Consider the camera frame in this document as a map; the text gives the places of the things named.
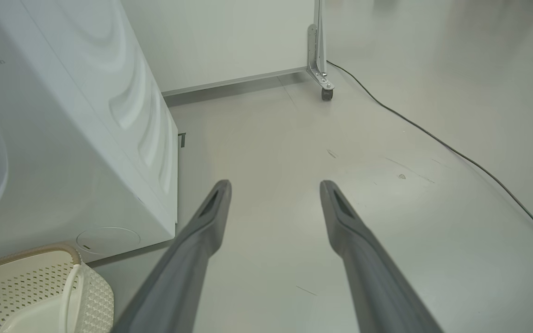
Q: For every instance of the cream laundry basket brown rim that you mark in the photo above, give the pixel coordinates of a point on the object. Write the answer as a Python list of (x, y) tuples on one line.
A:
[(16, 286)]

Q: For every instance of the white partition panel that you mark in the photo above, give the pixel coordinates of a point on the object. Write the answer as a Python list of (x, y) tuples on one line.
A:
[(225, 37)]

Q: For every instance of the metal caster bracket with wheel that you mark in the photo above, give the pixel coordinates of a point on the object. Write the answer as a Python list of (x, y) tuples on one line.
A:
[(317, 55)]

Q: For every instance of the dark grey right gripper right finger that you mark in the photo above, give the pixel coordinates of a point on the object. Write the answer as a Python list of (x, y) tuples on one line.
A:
[(377, 296)]

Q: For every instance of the white washing machine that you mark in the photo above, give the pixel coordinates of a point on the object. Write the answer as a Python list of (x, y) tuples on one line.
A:
[(63, 162)]

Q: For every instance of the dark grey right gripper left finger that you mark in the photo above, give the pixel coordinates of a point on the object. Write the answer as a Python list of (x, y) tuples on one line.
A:
[(178, 277)]

